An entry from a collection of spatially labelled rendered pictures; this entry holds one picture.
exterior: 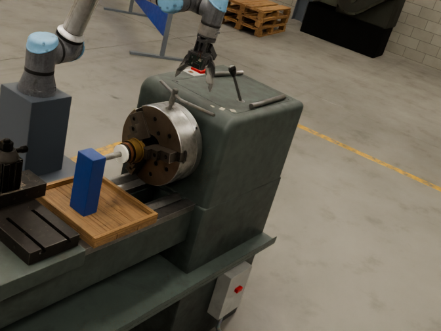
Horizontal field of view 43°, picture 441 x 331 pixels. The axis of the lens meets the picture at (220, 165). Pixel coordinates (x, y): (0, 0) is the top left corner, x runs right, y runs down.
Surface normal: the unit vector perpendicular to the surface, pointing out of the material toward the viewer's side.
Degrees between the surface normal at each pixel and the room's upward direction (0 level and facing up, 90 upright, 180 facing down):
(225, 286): 90
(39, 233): 0
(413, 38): 90
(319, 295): 0
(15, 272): 0
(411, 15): 90
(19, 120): 90
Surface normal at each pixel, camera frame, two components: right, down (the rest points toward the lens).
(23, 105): -0.58, 0.22
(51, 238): 0.25, -0.87
